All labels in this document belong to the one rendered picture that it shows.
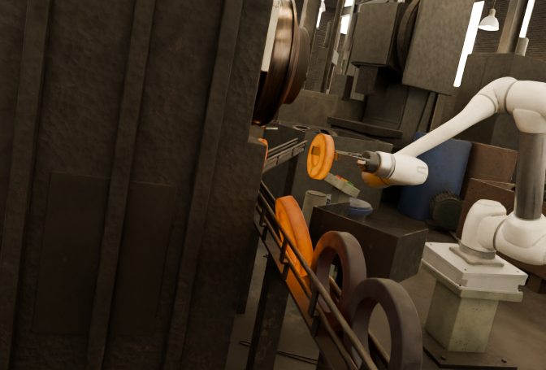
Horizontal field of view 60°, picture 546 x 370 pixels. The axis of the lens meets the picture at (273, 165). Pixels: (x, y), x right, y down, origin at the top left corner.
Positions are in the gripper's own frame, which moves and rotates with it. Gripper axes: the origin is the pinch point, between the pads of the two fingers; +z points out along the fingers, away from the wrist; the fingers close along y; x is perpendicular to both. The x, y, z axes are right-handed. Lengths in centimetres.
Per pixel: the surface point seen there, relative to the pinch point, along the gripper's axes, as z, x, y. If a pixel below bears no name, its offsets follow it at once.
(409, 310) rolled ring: 21, -10, -94
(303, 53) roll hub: 12.6, 30.6, 6.9
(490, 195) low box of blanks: -212, -20, 151
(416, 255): -18.2, -18.7, -40.2
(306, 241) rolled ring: 23, -13, -59
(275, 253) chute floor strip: 23, -24, -40
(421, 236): -17.9, -13.0, -40.1
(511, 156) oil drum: -309, 12, 245
